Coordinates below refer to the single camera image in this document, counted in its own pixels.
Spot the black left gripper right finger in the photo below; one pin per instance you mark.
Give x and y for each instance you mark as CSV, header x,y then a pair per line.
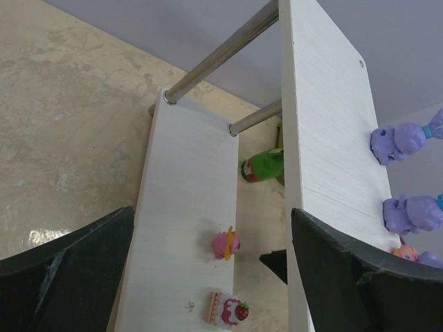
x,y
353,286

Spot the red white strawberry toy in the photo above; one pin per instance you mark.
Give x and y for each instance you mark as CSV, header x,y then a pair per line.
x,y
226,311

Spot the green glass bottle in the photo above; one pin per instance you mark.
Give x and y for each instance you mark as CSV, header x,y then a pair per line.
x,y
263,166

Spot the olive green plastic bin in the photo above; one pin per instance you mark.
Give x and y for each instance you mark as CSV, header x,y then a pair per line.
x,y
279,142

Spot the white two-tier shelf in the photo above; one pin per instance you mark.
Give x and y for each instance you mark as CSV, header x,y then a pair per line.
x,y
189,185

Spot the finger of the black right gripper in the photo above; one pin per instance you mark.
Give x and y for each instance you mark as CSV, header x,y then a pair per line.
x,y
276,261

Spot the pink yellow bear toy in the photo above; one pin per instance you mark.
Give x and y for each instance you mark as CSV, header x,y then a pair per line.
x,y
226,244

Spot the purple bunny with strawberry cake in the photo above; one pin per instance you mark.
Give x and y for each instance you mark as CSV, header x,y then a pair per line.
x,y
394,143

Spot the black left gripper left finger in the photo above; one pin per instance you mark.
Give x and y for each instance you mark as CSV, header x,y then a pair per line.
x,y
69,283

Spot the purple bunny with blue bow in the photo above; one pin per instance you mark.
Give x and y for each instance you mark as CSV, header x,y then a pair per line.
x,y
413,214

